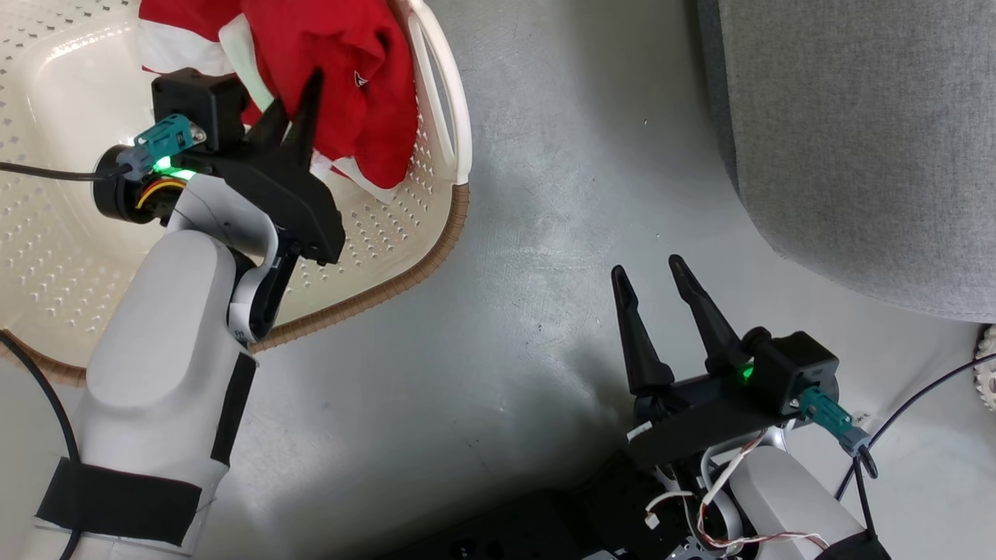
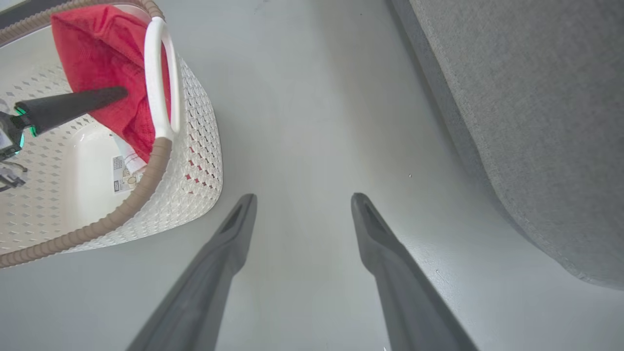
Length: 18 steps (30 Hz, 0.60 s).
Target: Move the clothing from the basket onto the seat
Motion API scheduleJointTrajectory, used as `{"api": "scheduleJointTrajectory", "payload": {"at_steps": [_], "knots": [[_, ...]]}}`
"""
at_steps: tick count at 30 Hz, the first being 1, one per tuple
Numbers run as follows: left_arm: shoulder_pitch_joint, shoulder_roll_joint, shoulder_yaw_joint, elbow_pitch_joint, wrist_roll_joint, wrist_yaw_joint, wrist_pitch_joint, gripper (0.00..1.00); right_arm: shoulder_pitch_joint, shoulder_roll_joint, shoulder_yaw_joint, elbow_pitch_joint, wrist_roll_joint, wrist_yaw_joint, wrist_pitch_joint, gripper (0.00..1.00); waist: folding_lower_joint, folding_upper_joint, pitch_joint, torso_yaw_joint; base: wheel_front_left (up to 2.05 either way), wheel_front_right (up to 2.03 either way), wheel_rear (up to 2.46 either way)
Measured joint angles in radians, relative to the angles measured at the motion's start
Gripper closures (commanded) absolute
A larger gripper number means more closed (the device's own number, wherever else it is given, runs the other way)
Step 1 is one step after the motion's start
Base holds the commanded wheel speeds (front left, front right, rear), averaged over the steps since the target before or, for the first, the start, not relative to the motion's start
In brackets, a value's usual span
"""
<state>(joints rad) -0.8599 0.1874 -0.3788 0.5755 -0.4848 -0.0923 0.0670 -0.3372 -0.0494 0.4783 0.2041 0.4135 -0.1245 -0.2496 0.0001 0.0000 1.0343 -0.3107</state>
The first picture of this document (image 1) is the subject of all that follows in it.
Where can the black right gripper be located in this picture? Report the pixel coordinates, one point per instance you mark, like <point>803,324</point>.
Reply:
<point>700,420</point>

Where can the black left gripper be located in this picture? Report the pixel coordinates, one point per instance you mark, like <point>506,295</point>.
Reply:
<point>296,202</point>

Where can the red and white garment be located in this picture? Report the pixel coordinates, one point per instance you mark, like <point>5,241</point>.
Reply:
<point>342,70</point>

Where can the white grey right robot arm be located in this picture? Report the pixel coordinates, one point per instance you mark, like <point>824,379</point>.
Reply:
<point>786,498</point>

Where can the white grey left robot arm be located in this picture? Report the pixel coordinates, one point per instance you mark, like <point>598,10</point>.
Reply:
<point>163,334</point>

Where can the cream perforated laundry basket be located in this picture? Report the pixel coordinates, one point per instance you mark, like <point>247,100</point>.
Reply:
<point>373,241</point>

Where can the grey fabric sofa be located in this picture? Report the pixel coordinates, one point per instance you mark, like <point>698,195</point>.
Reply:
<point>856,140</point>

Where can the white toothed toy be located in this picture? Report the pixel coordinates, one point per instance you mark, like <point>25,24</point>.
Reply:
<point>988,373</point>

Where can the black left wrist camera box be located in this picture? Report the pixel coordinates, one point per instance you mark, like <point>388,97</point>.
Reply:
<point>202,101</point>

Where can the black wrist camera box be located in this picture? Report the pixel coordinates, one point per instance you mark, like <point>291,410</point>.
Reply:
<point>801,365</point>
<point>202,101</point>

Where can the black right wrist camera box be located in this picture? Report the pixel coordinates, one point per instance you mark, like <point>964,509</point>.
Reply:
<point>801,365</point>

